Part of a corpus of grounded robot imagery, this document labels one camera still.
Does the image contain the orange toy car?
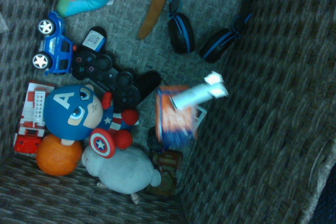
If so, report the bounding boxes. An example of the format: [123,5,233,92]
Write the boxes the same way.
[154,71,229,146]

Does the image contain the grey wicker basket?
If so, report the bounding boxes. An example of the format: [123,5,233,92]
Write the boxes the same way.
[0,0,336,224]

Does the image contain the blue toy car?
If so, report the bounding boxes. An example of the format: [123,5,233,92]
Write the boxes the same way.
[31,10,78,76]

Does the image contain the blue black headphones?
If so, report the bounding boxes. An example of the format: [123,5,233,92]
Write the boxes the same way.
[167,0,254,64]

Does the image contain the black game controller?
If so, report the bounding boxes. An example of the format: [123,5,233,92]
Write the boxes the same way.
[71,25,162,113]

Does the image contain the grey plush animal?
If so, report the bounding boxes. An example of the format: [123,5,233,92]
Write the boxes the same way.
[80,146,162,206]

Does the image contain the brown plush dog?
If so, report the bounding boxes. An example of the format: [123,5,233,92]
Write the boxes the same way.
[137,0,193,41]

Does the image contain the Captain America plush figure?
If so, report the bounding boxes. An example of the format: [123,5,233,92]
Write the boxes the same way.
[43,83,140,160]

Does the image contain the orange ball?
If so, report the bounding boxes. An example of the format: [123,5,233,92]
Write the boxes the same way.
[35,133,84,177]

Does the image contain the red white fire truck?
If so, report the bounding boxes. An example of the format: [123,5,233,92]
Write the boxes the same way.
[13,81,56,155]

